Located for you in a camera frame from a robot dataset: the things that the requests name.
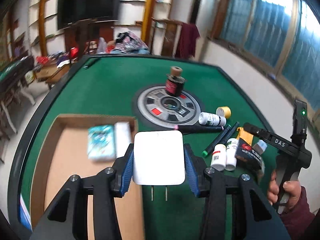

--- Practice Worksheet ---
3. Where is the black seasoning packet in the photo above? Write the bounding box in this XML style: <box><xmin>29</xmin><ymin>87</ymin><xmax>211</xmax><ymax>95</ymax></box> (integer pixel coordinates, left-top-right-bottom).
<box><xmin>235</xmin><ymin>138</ymin><xmax>265</xmax><ymax>182</ymax></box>

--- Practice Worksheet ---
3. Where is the white bottle red label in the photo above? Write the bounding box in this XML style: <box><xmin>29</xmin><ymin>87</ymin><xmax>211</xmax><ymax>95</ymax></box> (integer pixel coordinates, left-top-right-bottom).
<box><xmin>210</xmin><ymin>144</ymin><xmax>226</xmax><ymax>171</ymax></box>

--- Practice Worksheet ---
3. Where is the yellow snack packet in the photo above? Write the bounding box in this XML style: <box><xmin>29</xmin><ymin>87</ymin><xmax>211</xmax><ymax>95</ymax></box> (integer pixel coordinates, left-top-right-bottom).
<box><xmin>236</xmin><ymin>127</ymin><xmax>253</xmax><ymax>146</ymax></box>

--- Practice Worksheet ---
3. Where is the white bottle green label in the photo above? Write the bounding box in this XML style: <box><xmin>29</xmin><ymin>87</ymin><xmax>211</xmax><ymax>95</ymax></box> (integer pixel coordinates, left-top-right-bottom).
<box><xmin>225</xmin><ymin>138</ymin><xmax>239</xmax><ymax>171</ymax></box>

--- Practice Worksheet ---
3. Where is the black marker green cap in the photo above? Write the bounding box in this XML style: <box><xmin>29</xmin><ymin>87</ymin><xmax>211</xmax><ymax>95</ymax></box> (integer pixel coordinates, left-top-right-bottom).
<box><xmin>202</xmin><ymin>125</ymin><xmax>231</xmax><ymax>158</ymax></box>

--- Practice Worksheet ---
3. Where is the yellow tape roll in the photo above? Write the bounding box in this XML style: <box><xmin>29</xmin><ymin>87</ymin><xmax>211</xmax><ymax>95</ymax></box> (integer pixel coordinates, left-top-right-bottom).
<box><xmin>216</xmin><ymin>106</ymin><xmax>232</xmax><ymax>119</ymax></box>

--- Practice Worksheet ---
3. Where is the teal tissue pack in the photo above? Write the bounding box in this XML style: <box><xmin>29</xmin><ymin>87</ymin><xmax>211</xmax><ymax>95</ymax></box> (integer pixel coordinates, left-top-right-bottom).
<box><xmin>87</xmin><ymin>125</ymin><xmax>116</xmax><ymax>162</ymax></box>

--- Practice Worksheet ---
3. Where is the white pill bottle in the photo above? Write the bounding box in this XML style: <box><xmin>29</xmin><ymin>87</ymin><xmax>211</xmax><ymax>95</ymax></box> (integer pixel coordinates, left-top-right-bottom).
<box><xmin>198</xmin><ymin>112</ymin><xmax>227</xmax><ymax>126</ymax></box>

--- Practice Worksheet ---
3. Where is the white charger plug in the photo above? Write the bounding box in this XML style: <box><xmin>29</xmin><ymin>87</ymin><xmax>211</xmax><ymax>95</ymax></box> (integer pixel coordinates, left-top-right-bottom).
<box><xmin>133</xmin><ymin>130</ymin><xmax>185</xmax><ymax>201</ymax></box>

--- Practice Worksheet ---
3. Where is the black pen pink tip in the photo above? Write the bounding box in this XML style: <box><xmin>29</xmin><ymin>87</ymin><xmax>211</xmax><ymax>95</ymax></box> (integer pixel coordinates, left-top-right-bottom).
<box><xmin>174</xmin><ymin>125</ymin><xmax>224</xmax><ymax>134</ymax></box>

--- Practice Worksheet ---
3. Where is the white red carton box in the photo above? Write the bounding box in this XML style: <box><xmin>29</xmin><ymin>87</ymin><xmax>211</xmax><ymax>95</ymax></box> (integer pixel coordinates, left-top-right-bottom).
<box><xmin>114</xmin><ymin>122</ymin><xmax>132</xmax><ymax>158</ymax></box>

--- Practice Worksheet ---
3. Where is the white pink small box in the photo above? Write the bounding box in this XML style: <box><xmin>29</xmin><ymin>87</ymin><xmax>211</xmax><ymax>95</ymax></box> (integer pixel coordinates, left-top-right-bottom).
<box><xmin>253</xmin><ymin>140</ymin><xmax>267</xmax><ymax>155</ymax></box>

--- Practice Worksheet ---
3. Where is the black marker yellow cap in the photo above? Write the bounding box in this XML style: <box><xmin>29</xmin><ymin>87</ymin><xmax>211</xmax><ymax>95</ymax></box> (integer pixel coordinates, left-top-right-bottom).
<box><xmin>223</xmin><ymin>121</ymin><xmax>240</xmax><ymax>144</ymax></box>

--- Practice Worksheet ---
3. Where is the maroon right sleeve forearm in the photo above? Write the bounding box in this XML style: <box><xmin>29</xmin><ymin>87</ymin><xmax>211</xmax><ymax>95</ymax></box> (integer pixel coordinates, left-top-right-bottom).
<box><xmin>280</xmin><ymin>187</ymin><xmax>315</xmax><ymax>239</ymax></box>

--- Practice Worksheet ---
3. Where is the person's right hand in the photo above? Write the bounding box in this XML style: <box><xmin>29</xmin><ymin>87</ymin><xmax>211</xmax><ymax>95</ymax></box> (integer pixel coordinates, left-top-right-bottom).
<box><xmin>267</xmin><ymin>169</ymin><xmax>303</xmax><ymax>212</ymax></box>

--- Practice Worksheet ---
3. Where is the round grey table console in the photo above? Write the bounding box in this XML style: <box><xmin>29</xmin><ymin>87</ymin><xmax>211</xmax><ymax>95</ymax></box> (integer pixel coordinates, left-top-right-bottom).
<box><xmin>131</xmin><ymin>84</ymin><xmax>204</xmax><ymax>129</ymax></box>

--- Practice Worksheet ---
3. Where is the black jar with cork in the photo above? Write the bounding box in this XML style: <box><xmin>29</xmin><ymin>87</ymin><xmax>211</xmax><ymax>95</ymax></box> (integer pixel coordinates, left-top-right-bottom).
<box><xmin>165</xmin><ymin>66</ymin><xmax>185</xmax><ymax>97</ymax></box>

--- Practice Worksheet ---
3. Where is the maroon cloth on chair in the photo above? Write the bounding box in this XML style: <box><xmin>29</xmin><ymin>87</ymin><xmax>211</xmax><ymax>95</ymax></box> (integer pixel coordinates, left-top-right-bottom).
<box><xmin>175</xmin><ymin>23</ymin><xmax>200</xmax><ymax>60</ymax></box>

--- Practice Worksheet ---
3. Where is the wooden chair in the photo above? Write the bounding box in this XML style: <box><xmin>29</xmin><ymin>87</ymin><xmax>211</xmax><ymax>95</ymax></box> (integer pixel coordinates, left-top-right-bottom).
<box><xmin>149</xmin><ymin>17</ymin><xmax>184</xmax><ymax>57</ymax></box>

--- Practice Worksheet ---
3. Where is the pile of clothes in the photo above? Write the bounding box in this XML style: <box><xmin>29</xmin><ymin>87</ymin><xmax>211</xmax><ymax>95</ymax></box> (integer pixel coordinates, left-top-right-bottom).
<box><xmin>110</xmin><ymin>31</ymin><xmax>150</xmax><ymax>55</ymax></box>

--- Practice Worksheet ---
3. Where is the black television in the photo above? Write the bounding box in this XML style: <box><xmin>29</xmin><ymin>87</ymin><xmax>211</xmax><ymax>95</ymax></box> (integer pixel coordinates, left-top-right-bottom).
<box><xmin>57</xmin><ymin>0</ymin><xmax>120</xmax><ymax>29</ymax></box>

